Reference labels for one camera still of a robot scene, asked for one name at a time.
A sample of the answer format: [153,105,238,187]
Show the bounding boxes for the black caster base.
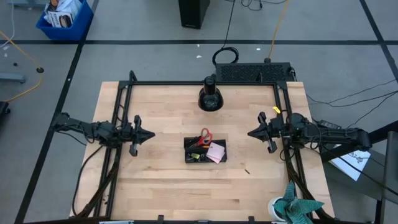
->
[0,101,11,125]

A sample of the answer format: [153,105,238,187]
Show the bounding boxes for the blue plastic bin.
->
[35,0,95,42]

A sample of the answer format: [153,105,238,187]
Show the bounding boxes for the black metal beam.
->
[320,120,398,163]

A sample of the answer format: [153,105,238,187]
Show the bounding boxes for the thick black supply cable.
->
[72,144,105,218]

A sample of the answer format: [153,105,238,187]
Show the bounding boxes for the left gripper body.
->
[123,114,144,157]

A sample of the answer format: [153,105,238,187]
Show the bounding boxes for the black power adapter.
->
[317,119,343,131]

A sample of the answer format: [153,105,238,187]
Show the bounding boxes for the black computer tower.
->
[177,0,211,30]

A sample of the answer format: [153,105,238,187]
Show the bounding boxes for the red-handled scissors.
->
[193,128,214,148]

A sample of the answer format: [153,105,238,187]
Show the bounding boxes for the grey metal foot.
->
[0,72,27,84]

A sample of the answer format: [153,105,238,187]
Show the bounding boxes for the pink sticky note pad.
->
[205,141,226,164]

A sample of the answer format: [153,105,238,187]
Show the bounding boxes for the black mesh desk organizer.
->
[183,136,228,164]

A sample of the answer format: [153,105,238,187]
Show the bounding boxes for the black aluminium table frame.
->
[70,70,336,224]

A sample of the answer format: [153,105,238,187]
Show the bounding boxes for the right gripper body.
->
[257,111,285,154]

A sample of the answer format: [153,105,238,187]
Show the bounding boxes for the yellow power cable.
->
[267,0,292,60]
[0,30,45,103]

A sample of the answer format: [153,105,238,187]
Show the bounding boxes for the black coiled cable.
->
[211,0,240,67]

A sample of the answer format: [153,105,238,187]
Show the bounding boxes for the teal plant in white pot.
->
[267,180,325,224]

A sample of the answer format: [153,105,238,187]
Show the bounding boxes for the white paper sheet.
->
[328,148,372,182]

